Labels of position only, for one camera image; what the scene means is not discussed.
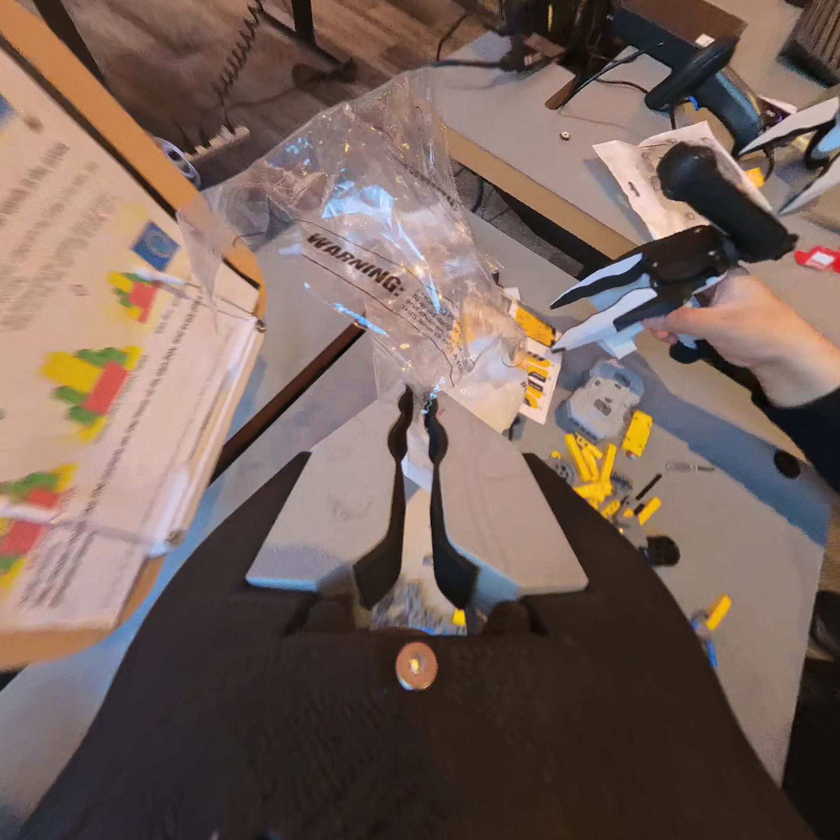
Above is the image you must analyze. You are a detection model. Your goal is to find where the grey toy panel part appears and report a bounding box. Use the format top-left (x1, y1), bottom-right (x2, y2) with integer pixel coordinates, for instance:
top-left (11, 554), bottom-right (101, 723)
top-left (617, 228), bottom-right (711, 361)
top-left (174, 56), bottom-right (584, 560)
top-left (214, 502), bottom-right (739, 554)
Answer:
top-left (556, 359), bottom-right (646, 442)

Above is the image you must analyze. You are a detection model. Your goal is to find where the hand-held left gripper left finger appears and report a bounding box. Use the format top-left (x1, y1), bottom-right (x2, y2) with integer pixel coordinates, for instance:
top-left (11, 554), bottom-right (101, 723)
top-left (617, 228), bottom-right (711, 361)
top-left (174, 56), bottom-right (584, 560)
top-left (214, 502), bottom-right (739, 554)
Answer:
top-left (245, 386), bottom-right (416, 610)

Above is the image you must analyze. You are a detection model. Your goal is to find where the grey office table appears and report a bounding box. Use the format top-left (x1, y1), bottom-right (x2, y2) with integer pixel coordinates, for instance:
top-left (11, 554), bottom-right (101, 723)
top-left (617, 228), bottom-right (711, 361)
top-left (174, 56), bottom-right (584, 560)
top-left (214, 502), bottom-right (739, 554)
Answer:
top-left (430, 29), bottom-right (840, 293)

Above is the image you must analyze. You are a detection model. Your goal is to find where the printed clear plastic bag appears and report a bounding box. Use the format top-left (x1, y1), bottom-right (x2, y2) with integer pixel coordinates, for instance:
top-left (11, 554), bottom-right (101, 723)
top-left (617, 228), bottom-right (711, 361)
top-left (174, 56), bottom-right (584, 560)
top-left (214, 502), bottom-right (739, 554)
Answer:
top-left (176, 67), bottom-right (528, 406)

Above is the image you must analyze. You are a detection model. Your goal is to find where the person's right hand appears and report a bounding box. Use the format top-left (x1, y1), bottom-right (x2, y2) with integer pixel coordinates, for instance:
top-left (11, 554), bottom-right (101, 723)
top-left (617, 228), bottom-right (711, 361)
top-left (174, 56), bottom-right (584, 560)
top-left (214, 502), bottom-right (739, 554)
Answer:
top-left (640, 272), bottom-right (821, 409)

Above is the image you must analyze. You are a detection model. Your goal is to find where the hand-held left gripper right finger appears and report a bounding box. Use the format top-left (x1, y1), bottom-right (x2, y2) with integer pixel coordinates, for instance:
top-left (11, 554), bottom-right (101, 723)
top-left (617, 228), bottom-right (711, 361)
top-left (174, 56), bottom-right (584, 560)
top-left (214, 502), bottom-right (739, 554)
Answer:
top-left (423, 392), bottom-right (589, 610)

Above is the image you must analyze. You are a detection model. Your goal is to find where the coiled black cable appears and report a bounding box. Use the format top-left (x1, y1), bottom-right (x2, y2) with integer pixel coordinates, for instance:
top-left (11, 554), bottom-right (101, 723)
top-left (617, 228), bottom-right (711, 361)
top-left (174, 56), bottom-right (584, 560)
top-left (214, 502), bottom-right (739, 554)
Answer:
top-left (213, 0), bottom-right (263, 129)

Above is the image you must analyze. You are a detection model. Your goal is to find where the yellow sticker sheet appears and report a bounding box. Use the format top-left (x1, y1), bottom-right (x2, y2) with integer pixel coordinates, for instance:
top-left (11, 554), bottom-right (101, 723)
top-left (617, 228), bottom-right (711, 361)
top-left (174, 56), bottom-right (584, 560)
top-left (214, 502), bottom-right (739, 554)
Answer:
top-left (507, 297), bottom-right (567, 425)

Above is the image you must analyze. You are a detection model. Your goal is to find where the white black wedge plate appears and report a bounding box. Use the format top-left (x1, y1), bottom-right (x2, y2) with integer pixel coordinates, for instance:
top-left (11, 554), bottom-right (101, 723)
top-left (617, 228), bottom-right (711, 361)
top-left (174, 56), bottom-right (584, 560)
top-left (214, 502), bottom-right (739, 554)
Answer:
top-left (738, 97), bottom-right (840, 160)
top-left (777, 163), bottom-right (840, 217)

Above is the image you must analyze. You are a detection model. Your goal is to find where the grey desk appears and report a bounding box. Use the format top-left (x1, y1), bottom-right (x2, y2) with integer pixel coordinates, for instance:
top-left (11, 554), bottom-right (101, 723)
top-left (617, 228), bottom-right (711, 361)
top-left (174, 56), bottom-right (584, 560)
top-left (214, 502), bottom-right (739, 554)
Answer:
top-left (0, 213), bottom-right (833, 788)

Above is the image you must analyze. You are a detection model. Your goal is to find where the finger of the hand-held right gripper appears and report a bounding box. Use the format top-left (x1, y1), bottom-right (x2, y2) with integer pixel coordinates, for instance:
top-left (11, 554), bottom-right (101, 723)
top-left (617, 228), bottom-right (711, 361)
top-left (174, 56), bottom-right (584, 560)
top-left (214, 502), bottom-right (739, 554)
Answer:
top-left (553, 292), bottom-right (664, 358)
top-left (550, 252), bottom-right (657, 311)

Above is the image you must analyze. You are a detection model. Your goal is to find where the black barcode scanner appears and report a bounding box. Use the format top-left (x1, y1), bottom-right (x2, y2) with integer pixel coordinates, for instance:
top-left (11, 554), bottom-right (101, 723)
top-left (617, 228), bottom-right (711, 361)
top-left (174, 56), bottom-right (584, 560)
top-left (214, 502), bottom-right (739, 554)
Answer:
top-left (644, 36), bottom-right (767, 142)

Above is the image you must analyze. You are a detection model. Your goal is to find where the white printed paper sheet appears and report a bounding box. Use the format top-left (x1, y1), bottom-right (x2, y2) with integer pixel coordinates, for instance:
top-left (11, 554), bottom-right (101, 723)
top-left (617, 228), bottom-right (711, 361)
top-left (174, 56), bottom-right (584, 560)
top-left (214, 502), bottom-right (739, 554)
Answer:
top-left (592, 120), bottom-right (774, 242)

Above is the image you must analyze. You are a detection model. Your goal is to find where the wooden sheet holder board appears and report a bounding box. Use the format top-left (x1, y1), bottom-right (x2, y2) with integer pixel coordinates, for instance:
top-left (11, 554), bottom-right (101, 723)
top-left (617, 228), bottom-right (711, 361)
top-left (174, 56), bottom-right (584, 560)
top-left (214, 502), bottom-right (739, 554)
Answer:
top-left (0, 0), bottom-right (270, 672)

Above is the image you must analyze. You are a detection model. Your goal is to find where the pile of mixed toy bricks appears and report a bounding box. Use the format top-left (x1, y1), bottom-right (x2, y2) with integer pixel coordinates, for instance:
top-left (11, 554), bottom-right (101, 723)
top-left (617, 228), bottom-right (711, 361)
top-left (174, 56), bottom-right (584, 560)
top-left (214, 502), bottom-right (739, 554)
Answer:
top-left (548, 409), bottom-right (734, 665)

